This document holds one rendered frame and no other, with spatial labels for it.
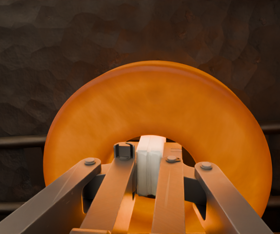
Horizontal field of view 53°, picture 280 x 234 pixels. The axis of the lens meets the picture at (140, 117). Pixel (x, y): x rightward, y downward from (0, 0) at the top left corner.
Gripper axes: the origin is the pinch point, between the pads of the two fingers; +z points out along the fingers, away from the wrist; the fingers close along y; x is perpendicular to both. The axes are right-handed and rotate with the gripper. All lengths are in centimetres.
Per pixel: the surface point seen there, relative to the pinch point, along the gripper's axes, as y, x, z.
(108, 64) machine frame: -4.7, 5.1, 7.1
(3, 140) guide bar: -15.0, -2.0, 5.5
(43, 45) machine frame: -10.6, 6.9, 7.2
